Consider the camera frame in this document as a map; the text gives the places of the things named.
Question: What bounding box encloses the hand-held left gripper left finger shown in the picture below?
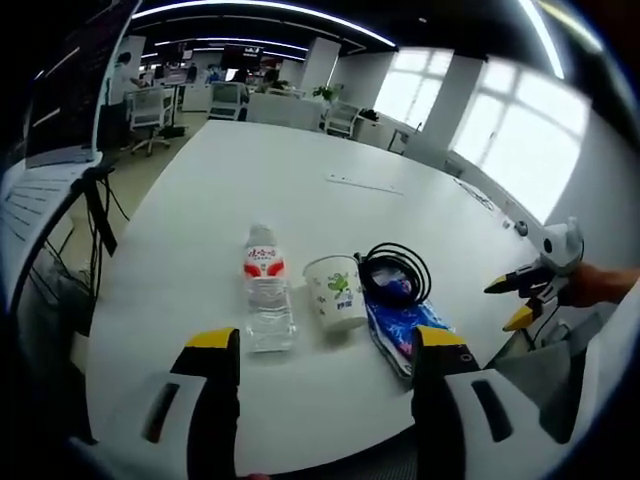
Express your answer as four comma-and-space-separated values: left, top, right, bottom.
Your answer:
68, 327, 241, 480

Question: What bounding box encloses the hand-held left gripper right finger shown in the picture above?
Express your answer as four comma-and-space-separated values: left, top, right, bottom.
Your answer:
410, 324, 576, 480

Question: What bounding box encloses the blue patterned tissue pack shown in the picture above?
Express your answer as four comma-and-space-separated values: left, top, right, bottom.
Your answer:
363, 267, 457, 382

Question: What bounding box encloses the black cable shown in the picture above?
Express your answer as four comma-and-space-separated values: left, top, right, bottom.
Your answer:
353, 242, 433, 304

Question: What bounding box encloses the clear plastic water bottle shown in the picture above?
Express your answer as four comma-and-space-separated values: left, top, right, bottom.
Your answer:
243, 223, 297, 354

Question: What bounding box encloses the white paper cup green print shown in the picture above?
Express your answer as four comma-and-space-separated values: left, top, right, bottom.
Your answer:
302, 254, 369, 333

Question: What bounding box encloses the person's right hand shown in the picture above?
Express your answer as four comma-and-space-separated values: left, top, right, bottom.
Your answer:
559, 263, 640, 307

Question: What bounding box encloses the white power strip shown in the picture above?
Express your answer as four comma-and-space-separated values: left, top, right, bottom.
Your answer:
324, 173, 405, 196

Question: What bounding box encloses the black tripod stand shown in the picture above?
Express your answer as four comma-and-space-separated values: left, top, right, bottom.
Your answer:
69, 162, 132, 301

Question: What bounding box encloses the white table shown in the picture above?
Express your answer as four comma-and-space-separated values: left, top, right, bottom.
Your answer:
82, 119, 551, 479

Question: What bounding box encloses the white office chair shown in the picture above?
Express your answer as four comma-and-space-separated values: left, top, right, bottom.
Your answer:
206, 81, 250, 122
319, 101, 361, 137
123, 85, 174, 157

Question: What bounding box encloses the green potted plant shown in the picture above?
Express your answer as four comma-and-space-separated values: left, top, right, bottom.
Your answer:
312, 83, 345, 104

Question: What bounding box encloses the dark hanging screen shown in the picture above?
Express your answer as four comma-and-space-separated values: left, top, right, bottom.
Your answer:
222, 43, 265, 67

